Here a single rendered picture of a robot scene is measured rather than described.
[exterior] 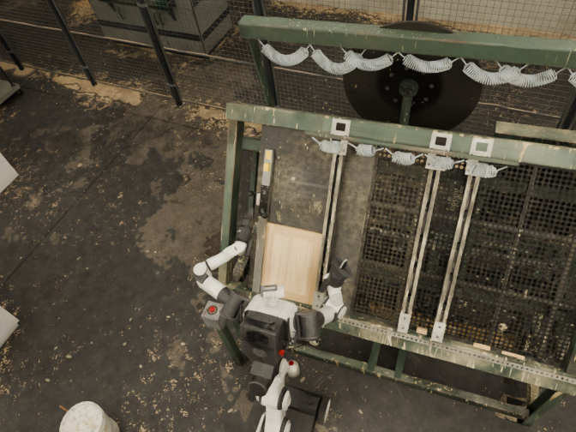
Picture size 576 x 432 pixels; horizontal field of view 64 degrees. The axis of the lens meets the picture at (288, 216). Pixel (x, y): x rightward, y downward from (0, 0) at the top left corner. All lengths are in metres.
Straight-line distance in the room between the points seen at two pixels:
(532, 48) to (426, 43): 0.50
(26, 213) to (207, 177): 1.99
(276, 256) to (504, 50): 1.72
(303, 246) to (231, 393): 1.46
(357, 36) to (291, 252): 1.32
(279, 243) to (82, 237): 2.69
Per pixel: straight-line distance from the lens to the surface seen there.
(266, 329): 2.41
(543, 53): 2.68
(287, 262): 2.97
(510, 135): 2.75
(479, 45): 2.65
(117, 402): 4.13
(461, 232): 2.71
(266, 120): 2.73
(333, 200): 2.70
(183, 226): 4.76
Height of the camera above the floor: 3.59
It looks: 52 degrees down
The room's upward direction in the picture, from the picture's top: 10 degrees counter-clockwise
